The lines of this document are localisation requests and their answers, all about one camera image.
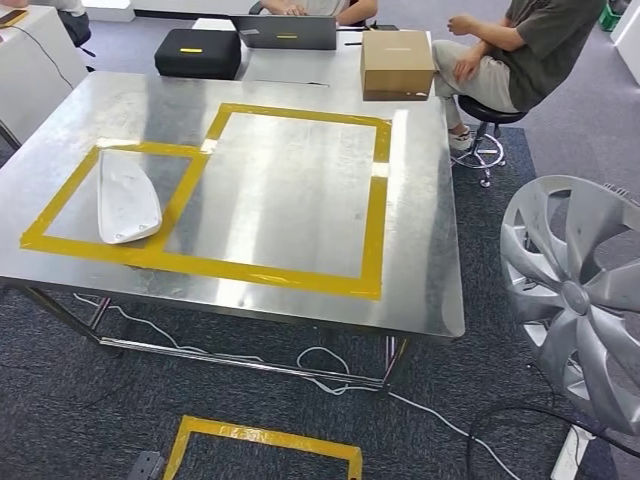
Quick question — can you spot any grey plastic wheel hubcap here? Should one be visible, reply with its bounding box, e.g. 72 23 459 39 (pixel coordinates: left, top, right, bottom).
500 174 640 439

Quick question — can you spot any stainless steel workbench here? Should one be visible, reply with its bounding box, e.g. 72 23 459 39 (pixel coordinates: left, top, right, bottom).
0 69 467 400

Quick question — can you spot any white table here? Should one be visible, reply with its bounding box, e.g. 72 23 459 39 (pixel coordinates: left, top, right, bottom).
192 16 434 88

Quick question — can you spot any brown cardboard box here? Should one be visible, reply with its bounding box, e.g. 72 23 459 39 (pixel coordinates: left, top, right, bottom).
359 29 438 103

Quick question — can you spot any yellow floor tape square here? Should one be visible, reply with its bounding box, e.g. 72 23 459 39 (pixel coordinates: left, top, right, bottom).
160 414 364 480

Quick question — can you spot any grey laptop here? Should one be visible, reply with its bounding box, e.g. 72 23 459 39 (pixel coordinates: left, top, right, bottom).
230 14 339 53

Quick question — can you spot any black flat device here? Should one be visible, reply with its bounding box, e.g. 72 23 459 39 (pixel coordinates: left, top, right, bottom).
345 22 401 34

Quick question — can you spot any person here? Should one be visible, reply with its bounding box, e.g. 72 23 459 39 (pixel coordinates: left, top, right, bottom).
50 0 94 50
250 0 380 28
430 0 609 153

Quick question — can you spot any black zip case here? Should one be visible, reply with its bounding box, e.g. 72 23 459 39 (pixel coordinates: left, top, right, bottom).
153 27 244 83

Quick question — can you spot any black stool with chrome base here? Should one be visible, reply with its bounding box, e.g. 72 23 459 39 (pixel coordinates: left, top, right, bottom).
449 94 529 189

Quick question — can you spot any white plastic mirror cover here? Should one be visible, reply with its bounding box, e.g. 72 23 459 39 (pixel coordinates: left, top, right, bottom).
96 148 164 247

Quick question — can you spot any white-topped steel-legged table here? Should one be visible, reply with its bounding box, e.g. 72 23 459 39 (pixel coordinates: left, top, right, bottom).
0 5 91 153

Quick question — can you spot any smartphone with orange case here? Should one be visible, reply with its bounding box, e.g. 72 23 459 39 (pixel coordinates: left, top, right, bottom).
0 8 29 30

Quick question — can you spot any yellow tape double frame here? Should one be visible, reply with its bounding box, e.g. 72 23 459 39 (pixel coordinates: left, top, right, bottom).
19 101 394 303

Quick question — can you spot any white floor cable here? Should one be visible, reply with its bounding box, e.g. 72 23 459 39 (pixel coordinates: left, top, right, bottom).
73 292 524 480

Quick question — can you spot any black floor cable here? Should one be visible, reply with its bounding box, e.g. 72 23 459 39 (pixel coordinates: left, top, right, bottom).
464 396 640 480

